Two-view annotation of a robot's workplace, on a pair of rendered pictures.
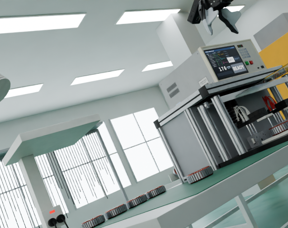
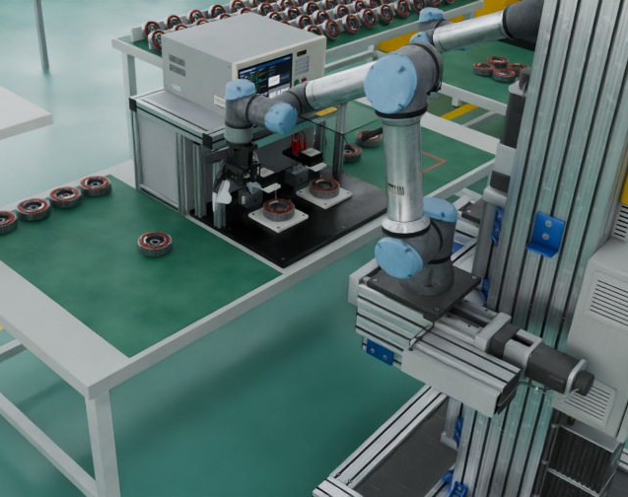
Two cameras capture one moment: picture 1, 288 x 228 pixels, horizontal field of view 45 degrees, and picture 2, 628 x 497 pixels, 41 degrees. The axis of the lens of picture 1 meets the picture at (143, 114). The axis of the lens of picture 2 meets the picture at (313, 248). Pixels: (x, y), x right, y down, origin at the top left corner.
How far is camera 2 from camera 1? 178 cm
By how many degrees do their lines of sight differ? 44
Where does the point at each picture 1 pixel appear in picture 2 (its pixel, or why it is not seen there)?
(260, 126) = (273, 155)
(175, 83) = (184, 63)
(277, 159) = (223, 318)
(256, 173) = (192, 335)
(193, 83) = (207, 89)
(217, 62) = not seen: hidden behind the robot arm
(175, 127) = (156, 130)
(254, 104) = not seen: hidden behind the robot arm
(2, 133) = not seen: outside the picture
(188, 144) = (164, 163)
